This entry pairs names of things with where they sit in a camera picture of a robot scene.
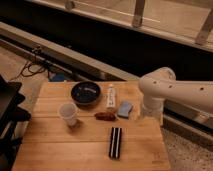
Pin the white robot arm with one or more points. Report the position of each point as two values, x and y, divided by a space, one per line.
161 85

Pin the white tube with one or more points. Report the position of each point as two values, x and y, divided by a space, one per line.
111 98

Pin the dark round bowl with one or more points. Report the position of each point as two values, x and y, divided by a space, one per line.
86 93

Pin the blue sponge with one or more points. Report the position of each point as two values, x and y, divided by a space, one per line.
124 109

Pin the brown food piece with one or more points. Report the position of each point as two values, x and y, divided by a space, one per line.
106 116

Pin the translucent plastic cup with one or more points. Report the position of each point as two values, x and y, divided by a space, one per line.
68 112

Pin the blue object on floor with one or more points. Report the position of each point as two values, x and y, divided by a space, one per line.
57 78

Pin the black chair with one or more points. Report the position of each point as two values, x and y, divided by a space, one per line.
10 115

